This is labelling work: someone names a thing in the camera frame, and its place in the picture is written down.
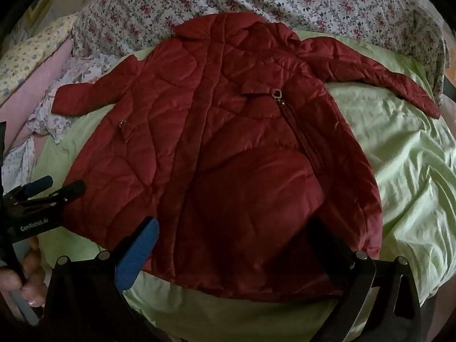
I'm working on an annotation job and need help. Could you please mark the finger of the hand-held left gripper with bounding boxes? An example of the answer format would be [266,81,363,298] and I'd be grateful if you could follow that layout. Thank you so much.
[3,175,54,203]
[21,180,87,212]

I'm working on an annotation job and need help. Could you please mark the light green blanket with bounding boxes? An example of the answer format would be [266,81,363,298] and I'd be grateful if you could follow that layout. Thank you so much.
[36,28,456,342]

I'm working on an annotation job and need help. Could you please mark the pink pillow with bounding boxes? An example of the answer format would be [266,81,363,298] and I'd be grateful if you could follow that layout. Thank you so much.
[0,37,77,143]

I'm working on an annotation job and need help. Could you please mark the yellow floral pillow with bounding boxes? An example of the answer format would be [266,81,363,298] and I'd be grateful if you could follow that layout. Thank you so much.
[0,14,81,95]

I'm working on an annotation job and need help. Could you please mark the person's left hand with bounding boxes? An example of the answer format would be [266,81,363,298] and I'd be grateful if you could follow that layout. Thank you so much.
[0,237,48,307]

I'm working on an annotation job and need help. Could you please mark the white floral frilled cloth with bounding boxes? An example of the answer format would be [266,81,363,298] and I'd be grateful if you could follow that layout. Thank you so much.
[0,52,118,200]

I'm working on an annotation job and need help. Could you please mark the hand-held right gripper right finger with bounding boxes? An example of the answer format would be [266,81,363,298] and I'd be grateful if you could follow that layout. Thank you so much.
[306,217,424,342]

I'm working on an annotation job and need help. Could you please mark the red quilted jacket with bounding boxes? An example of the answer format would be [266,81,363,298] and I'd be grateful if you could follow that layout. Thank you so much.
[51,12,442,302]

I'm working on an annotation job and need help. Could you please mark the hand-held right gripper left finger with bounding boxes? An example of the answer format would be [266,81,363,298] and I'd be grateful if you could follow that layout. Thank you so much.
[36,215,172,342]

